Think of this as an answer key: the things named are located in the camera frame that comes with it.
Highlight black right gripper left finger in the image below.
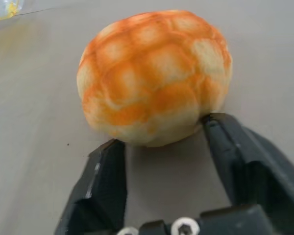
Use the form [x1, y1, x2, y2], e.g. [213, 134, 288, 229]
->
[53, 139, 127, 235]

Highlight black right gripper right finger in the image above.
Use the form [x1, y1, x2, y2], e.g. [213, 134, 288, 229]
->
[202, 112, 294, 235]

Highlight clear plastic bag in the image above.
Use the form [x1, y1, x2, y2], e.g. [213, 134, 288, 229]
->
[0, 0, 24, 23]

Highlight orange checkered bread bun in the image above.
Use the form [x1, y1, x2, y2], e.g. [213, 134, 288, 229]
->
[76, 9, 233, 148]

